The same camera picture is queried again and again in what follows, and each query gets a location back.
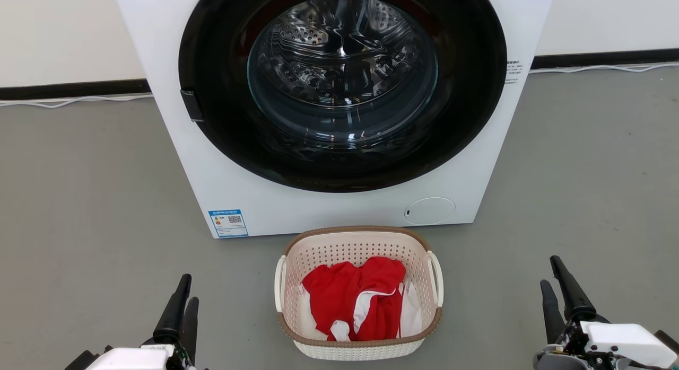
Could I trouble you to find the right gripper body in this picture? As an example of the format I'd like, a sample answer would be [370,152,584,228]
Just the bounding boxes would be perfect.
[533,306,616,370]

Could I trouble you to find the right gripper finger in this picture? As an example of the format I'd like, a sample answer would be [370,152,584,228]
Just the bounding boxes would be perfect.
[540,279,568,345]
[550,255,598,321]

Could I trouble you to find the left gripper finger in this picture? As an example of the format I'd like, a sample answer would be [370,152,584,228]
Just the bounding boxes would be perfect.
[182,297,200,363]
[153,274,192,345]

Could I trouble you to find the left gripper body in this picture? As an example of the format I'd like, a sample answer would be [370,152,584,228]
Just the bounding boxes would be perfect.
[141,336,198,370]

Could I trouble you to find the cream perforated laundry basket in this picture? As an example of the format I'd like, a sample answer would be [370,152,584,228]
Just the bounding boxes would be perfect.
[274,225,444,361]

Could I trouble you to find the blue energy label sticker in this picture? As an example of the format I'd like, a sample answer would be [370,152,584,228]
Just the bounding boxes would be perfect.
[208,209,249,238]

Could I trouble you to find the white front-load washing machine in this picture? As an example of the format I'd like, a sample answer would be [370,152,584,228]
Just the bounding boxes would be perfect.
[112,0,556,239]

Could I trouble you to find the red garment with white trim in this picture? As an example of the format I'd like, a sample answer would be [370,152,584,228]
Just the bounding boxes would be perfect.
[301,257,407,342]

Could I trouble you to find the round white filter cover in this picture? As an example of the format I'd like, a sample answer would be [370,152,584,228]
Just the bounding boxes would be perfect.
[404,197,456,226]

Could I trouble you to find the black washer door latch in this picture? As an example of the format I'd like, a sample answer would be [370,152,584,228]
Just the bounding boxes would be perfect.
[180,89,204,122]

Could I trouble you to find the black baseboard strip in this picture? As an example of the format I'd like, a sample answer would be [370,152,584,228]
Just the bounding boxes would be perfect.
[0,78,152,101]
[531,48,679,70]

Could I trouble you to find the black round glass washer door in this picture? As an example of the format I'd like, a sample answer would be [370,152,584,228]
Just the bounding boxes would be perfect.
[178,0,508,193]

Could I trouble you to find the white floor cable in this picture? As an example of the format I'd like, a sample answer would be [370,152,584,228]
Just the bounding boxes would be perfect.
[0,93,154,109]
[528,62,679,75]

